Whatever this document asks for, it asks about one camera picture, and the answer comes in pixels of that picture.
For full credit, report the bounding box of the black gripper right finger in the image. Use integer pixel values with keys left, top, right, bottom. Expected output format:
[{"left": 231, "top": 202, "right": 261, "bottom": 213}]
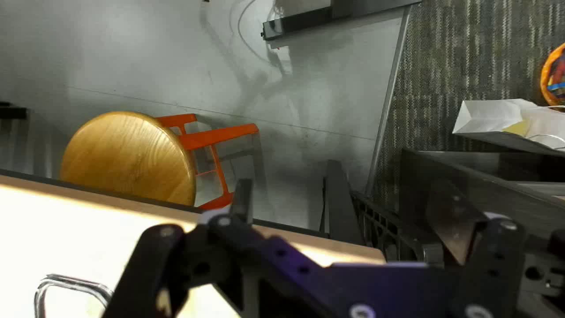
[{"left": 423, "top": 178, "right": 529, "bottom": 318}]

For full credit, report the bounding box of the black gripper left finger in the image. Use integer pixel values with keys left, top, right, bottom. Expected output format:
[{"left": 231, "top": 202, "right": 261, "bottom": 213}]
[{"left": 102, "top": 176, "right": 324, "bottom": 318}]

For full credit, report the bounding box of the dark grey bench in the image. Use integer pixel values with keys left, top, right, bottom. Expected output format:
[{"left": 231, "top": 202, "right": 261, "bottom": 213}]
[{"left": 399, "top": 130, "right": 565, "bottom": 248}]

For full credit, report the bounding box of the wooden stool with orange legs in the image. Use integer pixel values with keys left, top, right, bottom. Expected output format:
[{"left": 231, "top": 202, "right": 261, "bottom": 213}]
[{"left": 58, "top": 109, "right": 261, "bottom": 213}]

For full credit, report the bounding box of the black mesh crate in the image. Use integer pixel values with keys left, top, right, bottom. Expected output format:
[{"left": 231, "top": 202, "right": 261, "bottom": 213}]
[{"left": 319, "top": 156, "right": 444, "bottom": 266}]

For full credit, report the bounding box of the orange round object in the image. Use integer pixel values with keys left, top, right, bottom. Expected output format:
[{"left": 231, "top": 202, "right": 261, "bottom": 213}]
[{"left": 536, "top": 40, "right": 565, "bottom": 109}]

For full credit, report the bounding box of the black wall rail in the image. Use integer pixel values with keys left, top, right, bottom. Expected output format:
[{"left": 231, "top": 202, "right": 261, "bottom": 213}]
[{"left": 261, "top": 0, "right": 423, "bottom": 42}]

